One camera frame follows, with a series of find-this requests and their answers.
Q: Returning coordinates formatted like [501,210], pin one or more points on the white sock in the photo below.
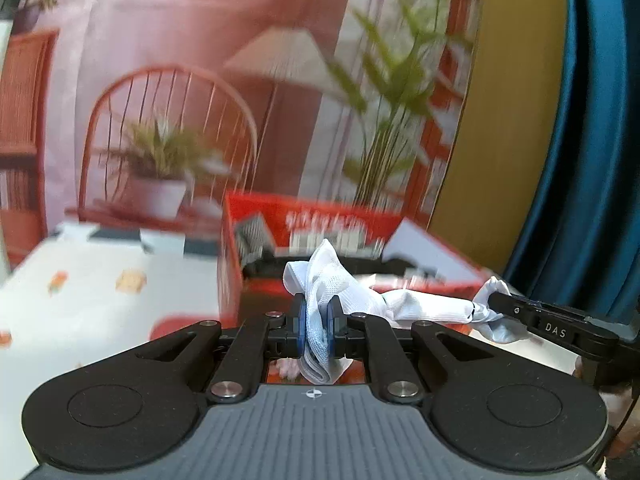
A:
[325,280]

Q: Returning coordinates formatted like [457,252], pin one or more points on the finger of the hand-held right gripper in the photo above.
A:
[550,327]

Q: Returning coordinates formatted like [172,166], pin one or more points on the person's right hand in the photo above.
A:
[622,415]

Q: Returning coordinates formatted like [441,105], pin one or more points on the yellow wooden panel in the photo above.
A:
[500,110]

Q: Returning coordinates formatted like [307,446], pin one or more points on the white printed tablecloth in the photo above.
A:
[75,300]

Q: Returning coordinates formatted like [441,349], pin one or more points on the red strawberry print box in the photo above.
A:
[450,260]

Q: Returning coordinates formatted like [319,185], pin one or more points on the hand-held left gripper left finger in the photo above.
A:
[299,327]

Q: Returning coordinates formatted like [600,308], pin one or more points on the printed room scene wall tapestry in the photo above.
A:
[190,60]

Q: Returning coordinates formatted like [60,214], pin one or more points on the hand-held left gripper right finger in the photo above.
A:
[334,327]

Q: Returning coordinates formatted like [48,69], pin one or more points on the teal curtain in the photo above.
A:
[595,135]

